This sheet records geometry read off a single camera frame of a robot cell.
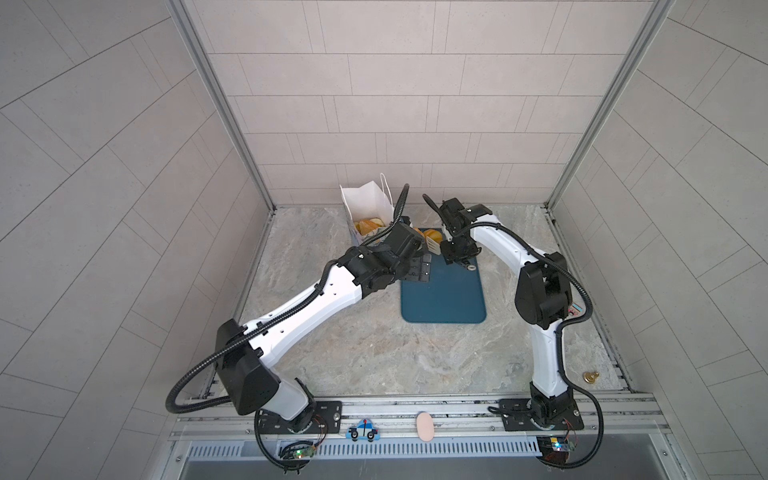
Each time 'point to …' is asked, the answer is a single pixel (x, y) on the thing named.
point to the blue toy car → (364, 431)
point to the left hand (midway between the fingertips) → (422, 261)
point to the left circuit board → (297, 452)
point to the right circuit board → (554, 449)
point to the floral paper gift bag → (369, 209)
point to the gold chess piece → (589, 377)
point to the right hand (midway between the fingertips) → (451, 258)
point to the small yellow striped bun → (433, 234)
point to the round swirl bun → (419, 231)
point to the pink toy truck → (577, 308)
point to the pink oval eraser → (425, 426)
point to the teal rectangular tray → (454, 294)
